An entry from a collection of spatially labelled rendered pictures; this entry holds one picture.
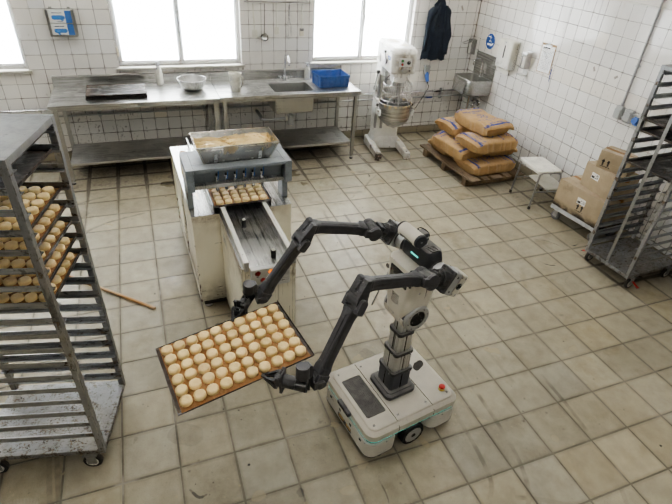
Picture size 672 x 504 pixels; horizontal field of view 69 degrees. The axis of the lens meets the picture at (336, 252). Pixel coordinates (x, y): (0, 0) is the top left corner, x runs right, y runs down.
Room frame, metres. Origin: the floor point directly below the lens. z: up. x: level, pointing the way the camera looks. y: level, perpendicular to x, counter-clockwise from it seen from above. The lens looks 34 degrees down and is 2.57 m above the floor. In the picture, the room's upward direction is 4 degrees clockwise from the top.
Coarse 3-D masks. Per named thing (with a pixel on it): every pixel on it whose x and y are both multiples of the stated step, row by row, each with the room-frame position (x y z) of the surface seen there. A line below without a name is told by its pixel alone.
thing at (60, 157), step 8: (56, 128) 1.99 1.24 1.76; (56, 136) 1.97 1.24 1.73; (56, 160) 1.97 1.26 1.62; (64, 160) 1.98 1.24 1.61; (64, 176) 1.97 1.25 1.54; (72, 192) 1.98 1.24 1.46; (72, 208) 1.97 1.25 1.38; (80, 216) 1.99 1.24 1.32; (80, 224) 1.97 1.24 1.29; (80, 240) 1.97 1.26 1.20; (88, 248) 1.99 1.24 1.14; (88, 256) 1.97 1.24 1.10; (88, 272) 1.97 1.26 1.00; (96, 280) 1.98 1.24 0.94; (96, 288) 1.97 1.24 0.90; (104, 304) 2.00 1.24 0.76; (104, 312) 1.97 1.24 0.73; (112, 336) 1.99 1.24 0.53; (112, 344) 1.97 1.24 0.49; (112, 360) 1.97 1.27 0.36; (120, 368) 1.98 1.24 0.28
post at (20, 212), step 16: (0, 160) 1.52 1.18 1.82; (16, 192) 1.53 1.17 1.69; (16, 208) 1.52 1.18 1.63; (32, 240) 1.53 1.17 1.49; (32, 256) 1.52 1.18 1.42; (48, 288) 1.53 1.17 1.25; (48, 304) 1.52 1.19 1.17; (64, 336) 1.52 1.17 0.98; (64, 352) 1.52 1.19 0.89; (80, 384) 1.52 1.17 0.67; (96, 432) 1.52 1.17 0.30
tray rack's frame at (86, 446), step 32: (0, 128) 1.80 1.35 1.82; (32, 128) 1.83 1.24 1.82; (64, 384) 1.93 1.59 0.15; (96, 384) 1.95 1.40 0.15; (64, 416) 1.71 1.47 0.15; (96, 416) 1.73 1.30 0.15; (0, 448) 1.49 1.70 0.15; (32, 448) 1.50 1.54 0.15; (64, 448) 1.52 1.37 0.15; (96, 448) 1.53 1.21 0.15
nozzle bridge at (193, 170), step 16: (192, 160) 3.03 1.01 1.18; (240, 160) 3.09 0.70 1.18; (256, 160) 3.10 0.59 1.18; (272, 160) 3.12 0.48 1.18; (288, 160) 3.14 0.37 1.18; (192, 176) 2.87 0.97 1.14; (208, 176) 2.99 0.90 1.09; (240, 176) 3.08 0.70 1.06; (256, 176) 3.13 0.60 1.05; (272, 176) 3.15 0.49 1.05; (288, 176) 3.14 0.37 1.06; (192, 192) 2.86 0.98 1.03; (192, 208) 2.96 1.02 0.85
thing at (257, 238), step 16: (224, 224) 2.79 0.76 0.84; (240, 224) 2.81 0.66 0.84; (256, 224) 2.82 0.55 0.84; (224, 240) 2.79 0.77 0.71; (240, 240) 2.61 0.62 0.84; (256, 240) 2.62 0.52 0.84; (272, 240) 2.64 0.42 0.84; (224, 256) 2.85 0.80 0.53; (256, 256) 2.45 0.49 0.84; (272, 256) 2.44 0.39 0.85; (224, 272) 2.91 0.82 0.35; (240, 272) 2.33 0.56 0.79; (240, 288) 2.36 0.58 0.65; (288, 288) 2.42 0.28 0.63; (256, 304) 2.33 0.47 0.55; (288, 304) 2.42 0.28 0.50
